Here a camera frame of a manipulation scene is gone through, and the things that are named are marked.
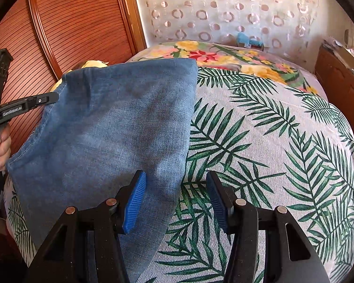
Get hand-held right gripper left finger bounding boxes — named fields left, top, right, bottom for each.
left=25, top=170, right=147, bottom=283

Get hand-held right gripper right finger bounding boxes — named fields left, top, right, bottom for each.
left=206, top=170, right=331, bottom=283

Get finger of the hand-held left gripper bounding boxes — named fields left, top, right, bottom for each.
left=0, top=92, right=60, bottom=129

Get blue denim pants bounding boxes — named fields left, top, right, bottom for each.
left=6, top=58, right=199, bottom=283

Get person's left hand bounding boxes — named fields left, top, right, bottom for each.
left=0, top=123, right=12, bottom=172

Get palm leaf print sheet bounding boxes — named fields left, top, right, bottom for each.
left=3, top=66, right=354, bottom=283

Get yellow plush toy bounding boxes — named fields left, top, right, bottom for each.
left=50, top=60, right=110, bottom=92

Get floral blanket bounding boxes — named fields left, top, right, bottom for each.
left=127, top=40, right=319, bottom=95

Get light blue cloth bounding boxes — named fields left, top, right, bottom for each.
left=235, top=32, right=262, bottom=48

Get wooden cabinet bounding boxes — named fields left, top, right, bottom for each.
left=313, top=44, right=354, bottom=143

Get open cardboard box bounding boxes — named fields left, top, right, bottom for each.
left=327, top=40, right=354, bottom=72

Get sheer circle pattern curtain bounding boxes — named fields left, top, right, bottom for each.
left=140, top=0, right=320, bottom=63

